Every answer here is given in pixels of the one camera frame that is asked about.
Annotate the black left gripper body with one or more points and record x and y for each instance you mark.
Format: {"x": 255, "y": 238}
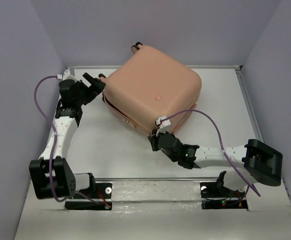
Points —
{"x": 89, "y": 93}

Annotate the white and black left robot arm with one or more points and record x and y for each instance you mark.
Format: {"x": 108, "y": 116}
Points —
{"x": 51, "y": 175}

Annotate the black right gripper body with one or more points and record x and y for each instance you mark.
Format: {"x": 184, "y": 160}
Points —
{"x": 155, "y": 145}

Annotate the pink hard-shell suitcase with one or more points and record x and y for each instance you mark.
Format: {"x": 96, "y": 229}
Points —
{"x": 150, "y": 85}

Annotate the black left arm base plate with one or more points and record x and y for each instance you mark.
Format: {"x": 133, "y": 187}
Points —
{"x": 88, "y": 200}

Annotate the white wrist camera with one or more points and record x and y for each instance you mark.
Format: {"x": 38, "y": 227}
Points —
{"x": 163, "y": 125}
{"x": 67, "y": 74}

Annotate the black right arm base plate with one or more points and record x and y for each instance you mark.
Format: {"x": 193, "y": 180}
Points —
{"x": 214, "y": 198}

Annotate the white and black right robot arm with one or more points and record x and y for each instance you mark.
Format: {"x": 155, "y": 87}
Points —
{"x": 254, "y": 162}

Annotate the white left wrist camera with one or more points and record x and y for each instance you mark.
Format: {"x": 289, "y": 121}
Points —
{"x": 67, "y": 74}

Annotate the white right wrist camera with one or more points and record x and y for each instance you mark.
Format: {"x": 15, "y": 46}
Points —
{"x": 163, "y": 125}

